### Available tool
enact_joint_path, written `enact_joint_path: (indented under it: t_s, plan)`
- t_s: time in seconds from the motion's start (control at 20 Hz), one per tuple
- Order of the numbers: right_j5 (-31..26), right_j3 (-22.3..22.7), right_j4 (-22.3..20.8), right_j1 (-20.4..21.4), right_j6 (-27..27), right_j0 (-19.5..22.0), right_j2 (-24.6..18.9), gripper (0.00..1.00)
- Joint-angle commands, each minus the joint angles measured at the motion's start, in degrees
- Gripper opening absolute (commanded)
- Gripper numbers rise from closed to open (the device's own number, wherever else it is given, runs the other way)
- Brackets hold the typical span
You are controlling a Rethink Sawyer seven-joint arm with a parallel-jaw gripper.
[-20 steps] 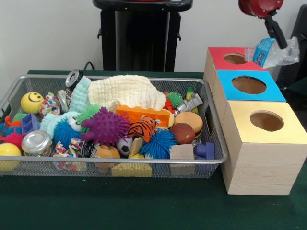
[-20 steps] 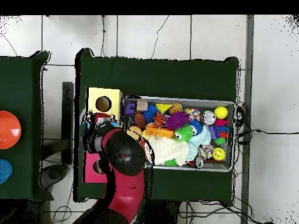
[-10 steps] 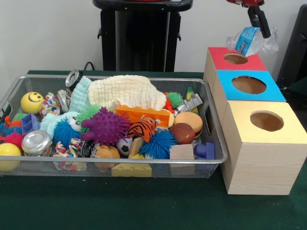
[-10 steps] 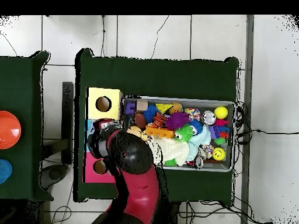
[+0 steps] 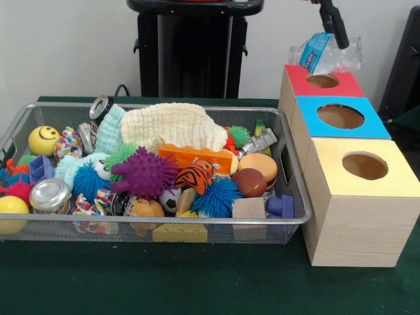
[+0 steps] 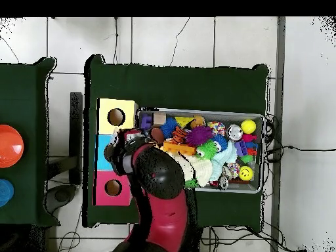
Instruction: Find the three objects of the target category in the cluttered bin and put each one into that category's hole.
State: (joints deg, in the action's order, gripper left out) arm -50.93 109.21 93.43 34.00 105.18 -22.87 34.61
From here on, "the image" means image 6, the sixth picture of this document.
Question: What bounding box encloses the wooden box with three holes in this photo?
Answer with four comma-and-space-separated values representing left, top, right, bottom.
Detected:
94, 97, 138, 207

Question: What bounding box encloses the shallow clear mesh bin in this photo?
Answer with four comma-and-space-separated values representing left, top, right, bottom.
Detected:
135, 107, 265, 194

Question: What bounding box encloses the blue spiky ball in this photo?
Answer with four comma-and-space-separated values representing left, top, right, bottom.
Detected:
160, 117, 179, 140

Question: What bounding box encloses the orange toy building block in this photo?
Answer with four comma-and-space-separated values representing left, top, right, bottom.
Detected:
162, 141, 197, 157

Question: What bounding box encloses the purple toy block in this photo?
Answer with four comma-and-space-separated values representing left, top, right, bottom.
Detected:
139, 114, 154, 131

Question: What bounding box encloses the purple spiky ball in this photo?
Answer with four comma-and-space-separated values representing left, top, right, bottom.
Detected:
186, 125, 214, 148

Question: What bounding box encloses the green spiky ball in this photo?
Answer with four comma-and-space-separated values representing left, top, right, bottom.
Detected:
196, 138, 219, 161

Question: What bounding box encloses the cream knitted cloth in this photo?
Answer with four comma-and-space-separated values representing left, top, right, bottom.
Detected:
175, 154, 213, 188

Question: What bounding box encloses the dark green table cloth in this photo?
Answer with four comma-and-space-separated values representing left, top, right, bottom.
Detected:
83, 54, 270, 233
0, 56, 60, 228

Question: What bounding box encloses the plain yellow ball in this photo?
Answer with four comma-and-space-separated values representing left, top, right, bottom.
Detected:
241, 119, 257, 135

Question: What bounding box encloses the yellow smiley face ball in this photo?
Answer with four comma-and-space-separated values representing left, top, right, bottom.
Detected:
238, 165, 255, 182

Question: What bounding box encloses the orange round disc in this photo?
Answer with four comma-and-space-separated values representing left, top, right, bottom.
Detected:
0, 124, 25, 169

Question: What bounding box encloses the blue round disc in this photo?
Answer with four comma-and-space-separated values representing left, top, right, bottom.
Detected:
0, 178, 15, 207

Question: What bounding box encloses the black cable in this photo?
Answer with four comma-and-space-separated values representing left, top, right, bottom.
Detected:
264, 144, 336, 158

